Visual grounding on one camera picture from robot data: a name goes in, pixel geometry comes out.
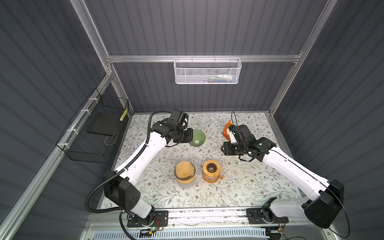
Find black corrugated cable conduit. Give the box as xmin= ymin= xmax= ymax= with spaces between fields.
xmin=84 ymin=110 xmax=173 ymax=240

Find white wire mesh basket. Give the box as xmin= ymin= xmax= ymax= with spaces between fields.
xmin=173 ymin=57 xmax=242 ymax=85

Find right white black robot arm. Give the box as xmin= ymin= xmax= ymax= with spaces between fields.
xmin=221 ymin=125 xmax=344 ymax=229

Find white perforated vent strip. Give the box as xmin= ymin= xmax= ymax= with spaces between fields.
xmin=89 ymin=227 xmax=271 ymax=240

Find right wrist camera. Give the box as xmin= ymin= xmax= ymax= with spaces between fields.
xmin=227 ymin=125 xmax=238 ymax=144

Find yellow marker pen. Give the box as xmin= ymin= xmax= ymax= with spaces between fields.
xmin=120 ymin=109 xmax=128 ymax=122

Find green glass dripper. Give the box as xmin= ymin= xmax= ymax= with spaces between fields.
xmin=189 ymin=129 xmax=206 ymax=147

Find grey clear glass dripper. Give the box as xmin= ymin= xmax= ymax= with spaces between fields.
xmin=173 ymin=160 xmax=196 ymax=182

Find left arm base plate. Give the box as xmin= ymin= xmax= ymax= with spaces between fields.
xmin=127 ymin=210 xmax=169 ymax=228

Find orange coffee filter pack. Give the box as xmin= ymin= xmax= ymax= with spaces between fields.
xmin=223 ymin=121 xmax=232 ymax=141

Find items in white basket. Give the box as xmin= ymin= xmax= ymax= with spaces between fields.
xmin=198 ymin=74 xmax=238 ymax=84

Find black flat pad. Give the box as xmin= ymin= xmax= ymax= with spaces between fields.
xmin=87 ymin=113 xmax=123 ymax=137

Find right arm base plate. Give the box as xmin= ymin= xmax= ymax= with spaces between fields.
xmin=246 ymin=208 xmax=289 ymax=225

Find black wire mesh basket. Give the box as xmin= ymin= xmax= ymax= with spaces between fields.
xmin=57 ymin=90 xmax=130 ymax=164

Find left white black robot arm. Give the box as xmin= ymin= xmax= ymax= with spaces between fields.
xmin=103 ymin=112 xmax=194 ymax=222

